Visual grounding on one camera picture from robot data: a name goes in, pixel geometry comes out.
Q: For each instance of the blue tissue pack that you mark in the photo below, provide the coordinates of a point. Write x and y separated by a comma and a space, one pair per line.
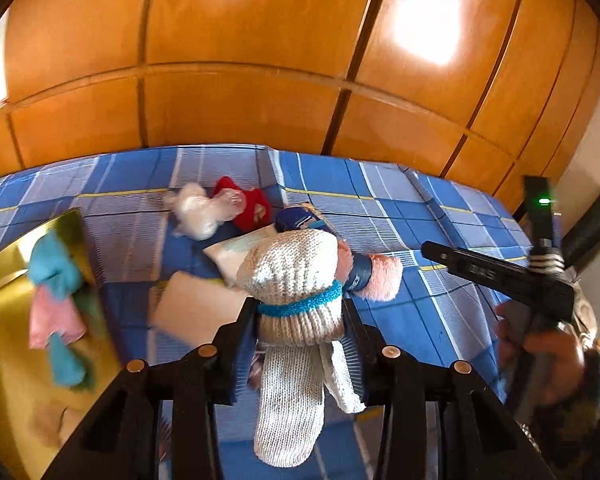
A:
292, 220

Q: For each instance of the white knit sock roll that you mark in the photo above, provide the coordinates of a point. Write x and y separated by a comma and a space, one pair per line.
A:
290, 280

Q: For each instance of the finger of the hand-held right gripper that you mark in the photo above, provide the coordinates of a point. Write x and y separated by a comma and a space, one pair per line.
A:
485, 272

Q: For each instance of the teal cloth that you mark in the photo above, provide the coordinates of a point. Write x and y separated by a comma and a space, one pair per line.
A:
70, 365
55, 262

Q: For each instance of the white plastic-wrapped bundle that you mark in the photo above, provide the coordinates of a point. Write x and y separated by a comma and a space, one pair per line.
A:
197, 210

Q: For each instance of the person's right forearm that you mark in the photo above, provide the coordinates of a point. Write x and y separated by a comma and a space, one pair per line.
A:
595, 420

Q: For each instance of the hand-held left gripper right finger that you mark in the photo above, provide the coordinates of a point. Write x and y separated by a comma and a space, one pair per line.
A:
362, 355

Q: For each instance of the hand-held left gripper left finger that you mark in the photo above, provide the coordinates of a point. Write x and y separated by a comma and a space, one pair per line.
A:
242, 360

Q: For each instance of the red sock roll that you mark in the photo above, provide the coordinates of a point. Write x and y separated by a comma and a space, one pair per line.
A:
250, 210

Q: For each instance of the person's right hand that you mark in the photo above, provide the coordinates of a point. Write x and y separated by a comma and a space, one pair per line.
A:
560, 365

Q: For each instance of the pale paper packet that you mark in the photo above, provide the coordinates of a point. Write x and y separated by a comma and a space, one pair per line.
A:
230, 255

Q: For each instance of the wooden wardrobe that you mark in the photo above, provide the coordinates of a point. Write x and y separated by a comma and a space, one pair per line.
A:
230, 60

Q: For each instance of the pink cloth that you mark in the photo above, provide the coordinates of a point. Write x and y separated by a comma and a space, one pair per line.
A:
55, 317

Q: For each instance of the blue plaid bed sheet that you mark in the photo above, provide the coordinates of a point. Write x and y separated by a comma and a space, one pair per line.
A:
130, 220

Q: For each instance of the gold-lined maroon box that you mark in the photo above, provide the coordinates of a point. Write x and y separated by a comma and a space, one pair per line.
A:
10, 410

